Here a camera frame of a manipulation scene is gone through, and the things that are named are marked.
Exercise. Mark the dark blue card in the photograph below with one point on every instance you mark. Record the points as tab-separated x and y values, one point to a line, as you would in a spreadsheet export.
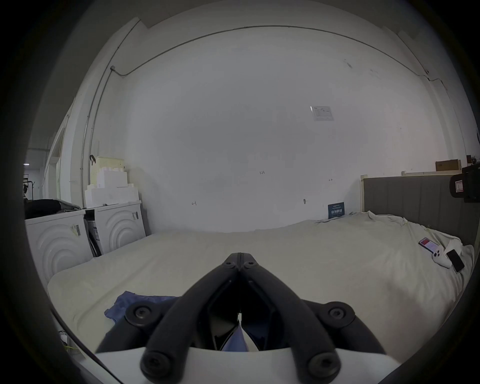
336	210

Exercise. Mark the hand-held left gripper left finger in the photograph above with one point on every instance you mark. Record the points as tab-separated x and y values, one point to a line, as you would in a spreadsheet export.
176	322

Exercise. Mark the black camera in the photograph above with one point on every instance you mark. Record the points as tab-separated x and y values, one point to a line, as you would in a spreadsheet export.
467	185

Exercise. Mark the dark blue shirt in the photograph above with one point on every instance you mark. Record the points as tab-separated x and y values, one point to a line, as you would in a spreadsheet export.
127	302

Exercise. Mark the bed with beige sheet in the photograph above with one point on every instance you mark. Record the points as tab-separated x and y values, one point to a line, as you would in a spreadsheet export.
300	255

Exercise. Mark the white washing machine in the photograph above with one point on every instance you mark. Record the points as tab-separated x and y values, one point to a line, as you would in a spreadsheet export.
120	225
56	243

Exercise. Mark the brown carton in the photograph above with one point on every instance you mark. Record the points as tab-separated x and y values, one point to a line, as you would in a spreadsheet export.
448	165

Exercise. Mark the white hand controller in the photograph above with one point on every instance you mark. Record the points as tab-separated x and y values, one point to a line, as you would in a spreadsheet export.
441	258

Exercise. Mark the black phone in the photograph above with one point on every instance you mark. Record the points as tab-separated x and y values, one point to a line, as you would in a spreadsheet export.
455	260

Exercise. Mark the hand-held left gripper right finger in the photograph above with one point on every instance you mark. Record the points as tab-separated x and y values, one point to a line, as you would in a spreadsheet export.
296	322

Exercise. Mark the grey padded headboard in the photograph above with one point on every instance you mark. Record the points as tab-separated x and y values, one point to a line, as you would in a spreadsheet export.
405	195

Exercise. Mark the phone with red screen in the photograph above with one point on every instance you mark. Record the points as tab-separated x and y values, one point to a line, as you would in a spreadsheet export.
427	243

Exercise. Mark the white paper sheet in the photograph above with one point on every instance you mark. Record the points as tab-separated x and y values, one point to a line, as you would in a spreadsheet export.
322	113

